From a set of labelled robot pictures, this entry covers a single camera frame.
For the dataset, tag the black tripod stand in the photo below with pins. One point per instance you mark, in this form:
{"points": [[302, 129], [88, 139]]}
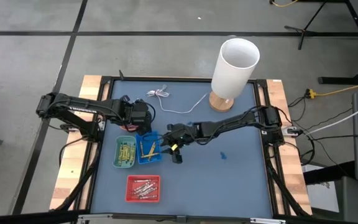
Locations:
{"points": [[304, 31]]}

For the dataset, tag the white shade wooden base lamp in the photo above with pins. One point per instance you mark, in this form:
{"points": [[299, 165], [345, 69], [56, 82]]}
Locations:
{"points": [[235, 71]]}

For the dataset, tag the light wooden table plank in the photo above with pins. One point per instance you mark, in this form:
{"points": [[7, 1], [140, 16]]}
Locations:
{"points": [[291, 174], [89, 90]]}

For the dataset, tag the light grey box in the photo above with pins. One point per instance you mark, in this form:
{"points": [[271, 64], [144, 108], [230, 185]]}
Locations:
{"points": [[322, 196]]}

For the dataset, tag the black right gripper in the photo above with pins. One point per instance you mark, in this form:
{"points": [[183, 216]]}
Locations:
{"points": [[182, 133]]}

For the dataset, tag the small black antenna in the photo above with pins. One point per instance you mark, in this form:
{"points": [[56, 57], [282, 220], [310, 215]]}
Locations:
{"points": [[121, 75]]}

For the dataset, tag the green plastic bin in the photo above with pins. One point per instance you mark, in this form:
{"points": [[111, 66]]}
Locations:
{"points": [[124, 139]]}

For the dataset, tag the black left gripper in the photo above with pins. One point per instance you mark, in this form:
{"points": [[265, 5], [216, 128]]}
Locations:
{"points": [[137, 113]]}

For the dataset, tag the red slotted plastic basket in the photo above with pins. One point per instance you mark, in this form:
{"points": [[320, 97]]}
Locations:
{"points": [[129, 199]]}

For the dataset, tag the black stand base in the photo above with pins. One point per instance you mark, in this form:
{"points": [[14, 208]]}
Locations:
{"points": [[337, 80]]}

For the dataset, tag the black metal table frame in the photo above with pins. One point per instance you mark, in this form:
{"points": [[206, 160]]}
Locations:
{"points": [[166, 78]]}

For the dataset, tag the silver metal bracket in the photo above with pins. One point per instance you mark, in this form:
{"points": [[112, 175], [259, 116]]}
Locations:
{"points": [[267, 221], [92, 216]]}

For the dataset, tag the black beam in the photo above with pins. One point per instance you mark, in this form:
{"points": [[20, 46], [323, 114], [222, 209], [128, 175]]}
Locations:
{"points": [[325, 174]]}

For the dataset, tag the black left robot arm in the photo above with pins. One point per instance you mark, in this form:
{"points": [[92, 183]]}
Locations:
{"points": [[73, 104]]}

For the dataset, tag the grey camera box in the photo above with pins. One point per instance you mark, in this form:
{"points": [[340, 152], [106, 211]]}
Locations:
{"points": [[181, 219]]}

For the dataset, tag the blue slotted plastic basket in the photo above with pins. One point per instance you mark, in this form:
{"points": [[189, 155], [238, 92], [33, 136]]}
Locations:
{"points": [[138, 160]]}

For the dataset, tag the blue-grey table mat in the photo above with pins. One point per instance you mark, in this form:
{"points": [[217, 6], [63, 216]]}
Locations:
{"points": [[228, 186]]}

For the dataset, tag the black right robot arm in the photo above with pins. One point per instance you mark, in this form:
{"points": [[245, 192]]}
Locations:
{"points": [[228, 124]]}

